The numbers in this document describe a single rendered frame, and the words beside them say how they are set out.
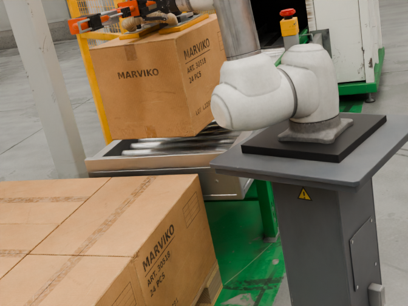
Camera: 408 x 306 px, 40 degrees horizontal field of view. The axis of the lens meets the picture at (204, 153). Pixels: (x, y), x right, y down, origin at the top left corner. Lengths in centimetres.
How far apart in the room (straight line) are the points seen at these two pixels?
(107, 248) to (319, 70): 86
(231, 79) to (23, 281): 87
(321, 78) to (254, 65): 22
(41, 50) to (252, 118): 197
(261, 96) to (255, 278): 113
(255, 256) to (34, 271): 115
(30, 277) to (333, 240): 94
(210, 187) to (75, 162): 137
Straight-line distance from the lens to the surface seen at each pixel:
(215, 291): 239
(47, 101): 339
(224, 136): 261
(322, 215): 174
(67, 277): 174
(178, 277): 204
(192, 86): 224
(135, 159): 236
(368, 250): 193
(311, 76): 162
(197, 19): 246
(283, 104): 158
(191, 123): 221
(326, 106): 167
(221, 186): 226
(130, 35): 239
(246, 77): 153
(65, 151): 346
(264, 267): 254
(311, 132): 168
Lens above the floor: 138
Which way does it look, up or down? 20 degrees down
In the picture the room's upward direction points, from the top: 12 degrees counter-clockwise
